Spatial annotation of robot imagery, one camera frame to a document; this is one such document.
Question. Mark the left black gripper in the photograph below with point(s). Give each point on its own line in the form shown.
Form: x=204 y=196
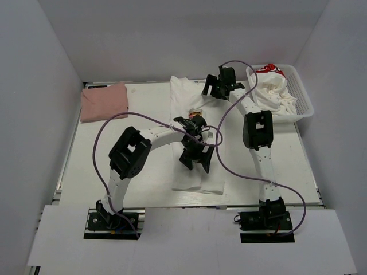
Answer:
x=205 y=157

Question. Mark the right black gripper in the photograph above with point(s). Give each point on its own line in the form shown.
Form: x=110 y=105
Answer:
x=213 y=80

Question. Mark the white cartoon print t shirt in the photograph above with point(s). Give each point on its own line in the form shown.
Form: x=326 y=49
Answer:
x=185 y=98

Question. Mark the white red print t shirt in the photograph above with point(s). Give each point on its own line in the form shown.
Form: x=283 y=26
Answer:
x=271 y=91

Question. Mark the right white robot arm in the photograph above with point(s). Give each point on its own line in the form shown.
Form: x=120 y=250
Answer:
x=257 y=137

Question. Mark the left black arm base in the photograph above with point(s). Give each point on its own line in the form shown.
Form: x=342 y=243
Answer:
x=97 y=228

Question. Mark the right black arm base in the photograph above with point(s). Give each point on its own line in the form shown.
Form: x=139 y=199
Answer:
x=270 y=224

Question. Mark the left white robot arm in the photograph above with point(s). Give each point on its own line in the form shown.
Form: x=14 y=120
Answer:
x=130 y=152

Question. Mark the white plastic basket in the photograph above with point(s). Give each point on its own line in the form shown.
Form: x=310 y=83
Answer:
x=296 y=89

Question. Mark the folded pink t shirt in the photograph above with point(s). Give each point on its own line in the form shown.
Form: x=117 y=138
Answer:
x=99 y=104

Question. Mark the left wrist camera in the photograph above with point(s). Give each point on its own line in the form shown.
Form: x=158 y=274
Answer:
x=197 y=125

